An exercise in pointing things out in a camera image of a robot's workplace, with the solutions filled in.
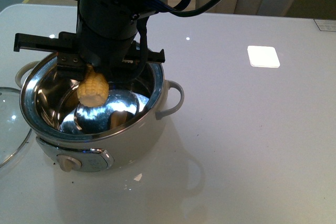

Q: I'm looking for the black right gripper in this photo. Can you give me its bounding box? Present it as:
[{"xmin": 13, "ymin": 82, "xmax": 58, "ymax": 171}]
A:
[{"xmin": 14, "ymin": 32, "xmax": 165, "ymax": 82}]

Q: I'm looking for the yellow corn cob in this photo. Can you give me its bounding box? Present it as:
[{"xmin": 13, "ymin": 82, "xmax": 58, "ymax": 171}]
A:
[{"xmin": 77, "ymin": 65, "xmax": 109, "ymax": 108}]

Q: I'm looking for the beige electric cooking pot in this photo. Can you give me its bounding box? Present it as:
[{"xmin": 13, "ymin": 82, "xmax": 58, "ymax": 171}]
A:
[{"xmin": 15, "ymin": 54, "xmax": 184, "ymax": 172}]

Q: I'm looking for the glass pot lid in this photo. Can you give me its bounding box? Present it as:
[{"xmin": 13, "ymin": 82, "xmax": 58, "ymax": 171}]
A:
[{"xmin": 1, "ymin": 87, "xmax": 32, "ymax": 168}]

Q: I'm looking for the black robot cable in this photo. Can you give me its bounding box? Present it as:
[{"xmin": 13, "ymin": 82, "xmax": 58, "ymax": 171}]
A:
[{"xmin": 136, "ymin": 0, "xmax": 245, "ymax": 72}]

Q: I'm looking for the table corner label sticker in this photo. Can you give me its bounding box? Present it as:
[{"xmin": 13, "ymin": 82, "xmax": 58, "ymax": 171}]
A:
[{"xmin": 314, "ymin": 19, "xmax": 336, "ymax": 31}]

